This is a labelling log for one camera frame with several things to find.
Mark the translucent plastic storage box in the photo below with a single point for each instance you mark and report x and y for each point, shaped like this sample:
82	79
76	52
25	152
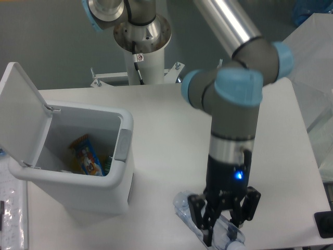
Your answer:
311	44

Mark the white plastic trash can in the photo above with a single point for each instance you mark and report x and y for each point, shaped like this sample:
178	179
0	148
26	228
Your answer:
36	134

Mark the black device at edge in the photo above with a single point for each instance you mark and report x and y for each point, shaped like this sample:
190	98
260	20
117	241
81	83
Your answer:
324	223

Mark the clear plastic water bottle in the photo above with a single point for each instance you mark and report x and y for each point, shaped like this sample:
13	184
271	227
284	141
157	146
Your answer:
225	234

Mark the green wrapper in bin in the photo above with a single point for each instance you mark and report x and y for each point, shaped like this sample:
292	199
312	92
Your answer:
107	164

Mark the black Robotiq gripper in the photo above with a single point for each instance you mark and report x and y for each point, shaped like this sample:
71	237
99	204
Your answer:
227	182

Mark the orange blue snack wrapper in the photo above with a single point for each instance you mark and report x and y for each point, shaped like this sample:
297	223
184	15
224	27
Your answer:
86	156

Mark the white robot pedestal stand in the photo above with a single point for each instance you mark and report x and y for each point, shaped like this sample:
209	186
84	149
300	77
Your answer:
142	69

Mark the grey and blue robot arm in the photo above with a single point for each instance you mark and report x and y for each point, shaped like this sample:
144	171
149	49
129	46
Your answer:
231	94

